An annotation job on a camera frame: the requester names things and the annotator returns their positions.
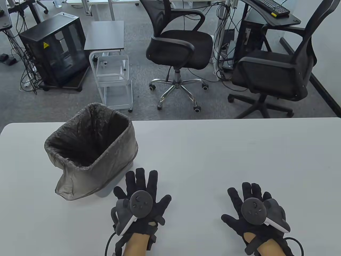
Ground black computer tower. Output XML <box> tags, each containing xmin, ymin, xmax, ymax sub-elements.
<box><xmin>233</xmin><ymin>20</ymin><xmax>268</xmax><ymax>70</ymax></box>

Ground person's right hand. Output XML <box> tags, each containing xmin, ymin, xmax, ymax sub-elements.
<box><xmin>221</xmin><ymin>182</ymin><xmax>293</xmax><ymax>254</ymax></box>

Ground tangled black floor cables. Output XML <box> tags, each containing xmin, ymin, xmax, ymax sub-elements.
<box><xmin>5</xmin><ymin>15</ymin><xmax>44</xmax><ymax>95</ymax></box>

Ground grey translucent garbage bag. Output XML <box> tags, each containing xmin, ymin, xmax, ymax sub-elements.
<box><xmin>44</xmin><ymin>103</ymin><xmax>139</xmax><ymax>202</ymax></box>

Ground black keyboard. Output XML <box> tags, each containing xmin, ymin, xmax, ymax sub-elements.
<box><xmin>252</xmin><ymin>0</ymin><xmax>291</xmax><ymax>18</ymax></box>

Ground black office chair chrome base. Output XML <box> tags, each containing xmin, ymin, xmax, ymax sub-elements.
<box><xmin>139</xmin><ymin>0</ymin><xmax>213</xmax><ymax>113</ymax></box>

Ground person's left hand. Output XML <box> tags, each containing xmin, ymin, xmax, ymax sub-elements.
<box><xmin>111</xmin><ymin>167</ymin><xmax>172</xmax><ymax>236</ymax></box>

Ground white wire rolling cart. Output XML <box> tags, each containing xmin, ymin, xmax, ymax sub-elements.
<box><xmin>89</xmin><ymin>50</ymin><xmax>133</xmax><ymax>113</ymax></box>

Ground black glass equipment cabinet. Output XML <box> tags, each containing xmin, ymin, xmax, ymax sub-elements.
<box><xmin>19</xmin><ymin>12</ymin><xmax>91</xmax><ymax>92</ymax></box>

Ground white desk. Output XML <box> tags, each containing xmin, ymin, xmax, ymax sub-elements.
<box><xmin>65</xmin><ymin>0</ymin><xmax>141</xmax><ymax>22</ymax></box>

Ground black desk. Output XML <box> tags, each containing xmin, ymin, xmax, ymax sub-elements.
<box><xmin>240</xmin><ymin>0</ymin><xmax>302</xmax><ymax>27</ymax></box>

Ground grey round tracking controller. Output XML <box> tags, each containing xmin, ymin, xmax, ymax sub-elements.
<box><xmin>111</xmin><ymin>191</ymin><xmax>154</xmax><ymax>236</ymax></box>
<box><xmin>241</xmin><ymin>198</ymin><xmax>291</xmax><ymax>234</ymax></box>

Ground black cable bundle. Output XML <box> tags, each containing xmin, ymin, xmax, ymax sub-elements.
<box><xmin>213</xmin><ymin>2</ymin><xmax>240</xmax><ymax>82</ymax></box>

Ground grey plastic trash bin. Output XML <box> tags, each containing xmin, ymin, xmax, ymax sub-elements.
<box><xmin>93</xmin><ymin>157</ymin><xmax>135</xmax><ymax>198</ymax></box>

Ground black office chair right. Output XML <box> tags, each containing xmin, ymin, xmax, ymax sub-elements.
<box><xmin>228</xmin><ymin>0</ymin><xmax>336</xmax><ymax>119</ymax></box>

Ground dark top side table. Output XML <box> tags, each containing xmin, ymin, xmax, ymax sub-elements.
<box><xmin>84</xmin><ymin>21</ymin><xmax>125</xmax><ymax>58</ymax></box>

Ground white desk leg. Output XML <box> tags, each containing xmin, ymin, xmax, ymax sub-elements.
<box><xmin>213</xmin><ymin>0</ymin><xmax>233</xmax><ymax>65</ymax></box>

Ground person's right forearm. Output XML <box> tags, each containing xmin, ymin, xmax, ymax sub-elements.
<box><xmin>255</xmin><ymin>239</ymin><xmax>287</xmax><ymax>256</ymax></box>

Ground black foot pedals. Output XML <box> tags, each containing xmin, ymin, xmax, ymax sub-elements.
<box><xmin>0</xmin><ymin>53</ymin><xmax>18</xmax><ymax>66</ymax></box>

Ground person's left forearm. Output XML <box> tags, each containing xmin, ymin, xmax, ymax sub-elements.
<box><xmin>123</xmin><ymin>233</ymin><xmax>153</xmax><ymax>256</ymax></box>

